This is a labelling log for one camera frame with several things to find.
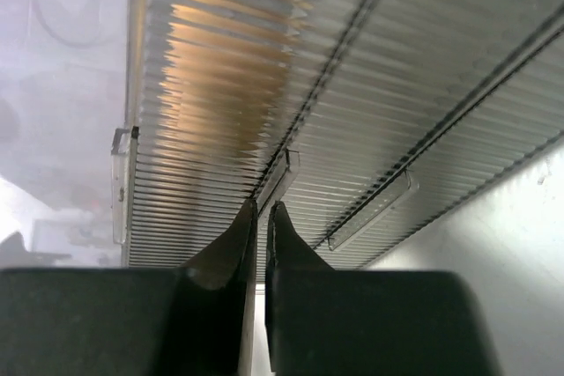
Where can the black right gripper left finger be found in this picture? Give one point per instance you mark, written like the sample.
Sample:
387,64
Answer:
195,319

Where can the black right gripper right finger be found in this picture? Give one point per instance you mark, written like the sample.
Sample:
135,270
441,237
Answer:
324,321

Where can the clear acrylic makeup organizer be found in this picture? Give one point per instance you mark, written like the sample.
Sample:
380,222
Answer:
369,119

